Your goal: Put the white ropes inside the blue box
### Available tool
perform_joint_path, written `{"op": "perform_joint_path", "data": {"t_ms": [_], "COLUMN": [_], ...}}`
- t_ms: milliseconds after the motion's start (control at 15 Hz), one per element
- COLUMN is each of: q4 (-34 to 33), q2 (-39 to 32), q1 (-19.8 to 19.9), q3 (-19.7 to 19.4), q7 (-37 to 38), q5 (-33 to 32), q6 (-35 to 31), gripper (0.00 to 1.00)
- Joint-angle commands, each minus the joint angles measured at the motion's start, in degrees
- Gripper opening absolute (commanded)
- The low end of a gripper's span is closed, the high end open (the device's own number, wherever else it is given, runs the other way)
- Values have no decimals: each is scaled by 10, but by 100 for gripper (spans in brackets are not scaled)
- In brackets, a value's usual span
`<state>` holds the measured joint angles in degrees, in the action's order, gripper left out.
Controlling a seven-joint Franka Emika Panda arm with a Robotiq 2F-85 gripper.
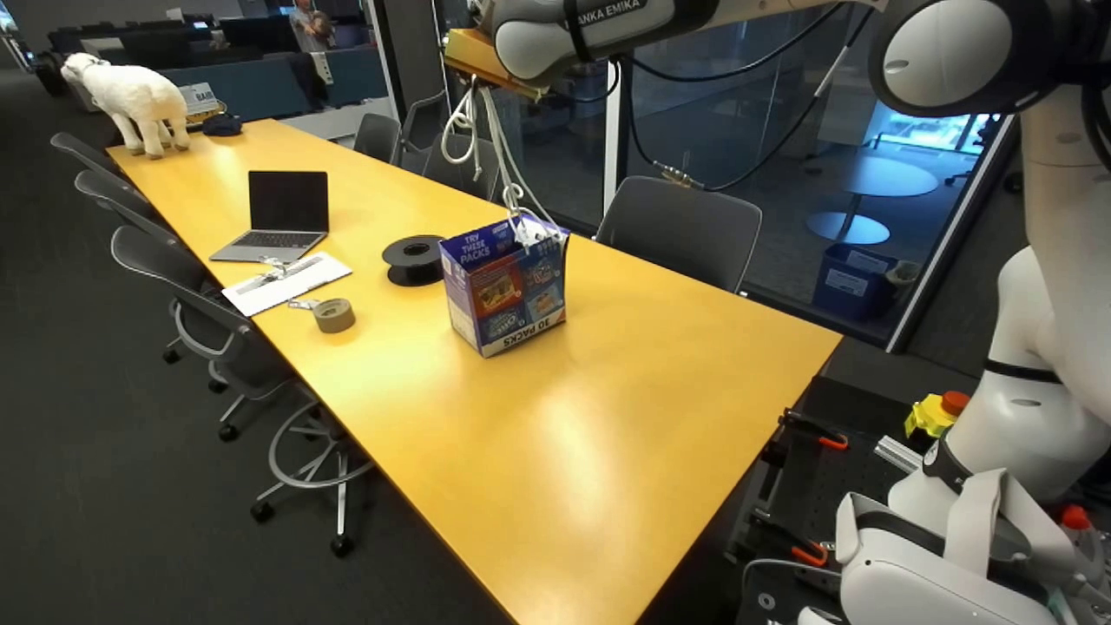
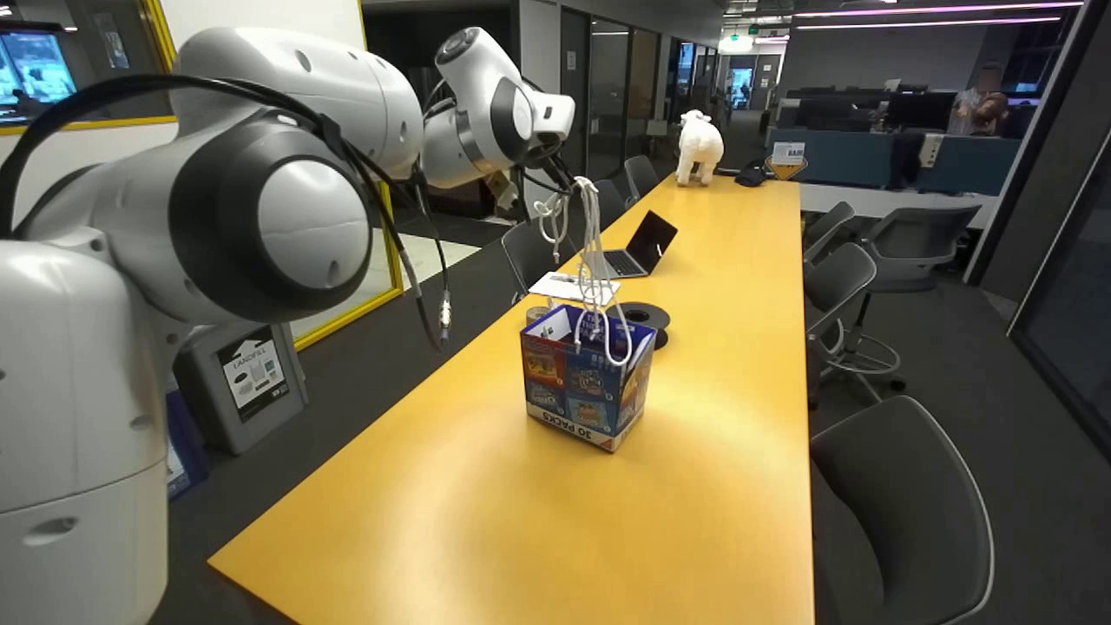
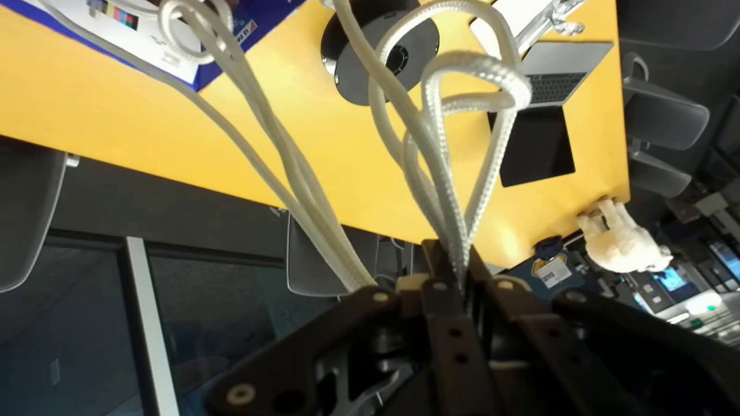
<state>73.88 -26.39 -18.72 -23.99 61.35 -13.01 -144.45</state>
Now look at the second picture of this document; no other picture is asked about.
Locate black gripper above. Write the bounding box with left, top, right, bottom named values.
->
left=517, top=148, right=585, bottom=237

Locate white rope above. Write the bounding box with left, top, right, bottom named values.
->
left=530, top=189, right=642, bottom=371

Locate blue printed cardboard box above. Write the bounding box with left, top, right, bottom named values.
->
left=517, top=304, right=659, bottom=458

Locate small pale box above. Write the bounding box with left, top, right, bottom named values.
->
left=766, top=141, right=811, bottom=181

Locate white paper sheet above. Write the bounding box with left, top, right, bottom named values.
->
left=529, top=273, right=625, bottom=312

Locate grey open laptop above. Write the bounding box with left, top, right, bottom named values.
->
left=583, top=210, right=683, bottom=285

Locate white polar bear toy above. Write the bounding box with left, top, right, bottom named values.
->
left=669, top=109, right=729, bottom=190

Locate blue office counter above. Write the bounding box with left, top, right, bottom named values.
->
left=771, top=121, right=1026, bottom=200

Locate white whiteboard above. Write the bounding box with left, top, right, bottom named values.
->
left=156, top=0, right=370, bottom=56

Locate grey waste bin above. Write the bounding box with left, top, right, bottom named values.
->
left=170, top=320, right=313, bottom=458

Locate person in white shirt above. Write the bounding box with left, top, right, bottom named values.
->
left=945, top=60, right=1015, bottom=142

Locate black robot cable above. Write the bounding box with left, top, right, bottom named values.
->
left=0, top=70, right=459, bottom=350

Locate yellow window frame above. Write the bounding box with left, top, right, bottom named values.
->
left=139, top=0, right=408, bottom=355

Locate wall television screen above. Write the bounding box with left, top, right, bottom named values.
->
left=0, top=20, right=82, bottom=128

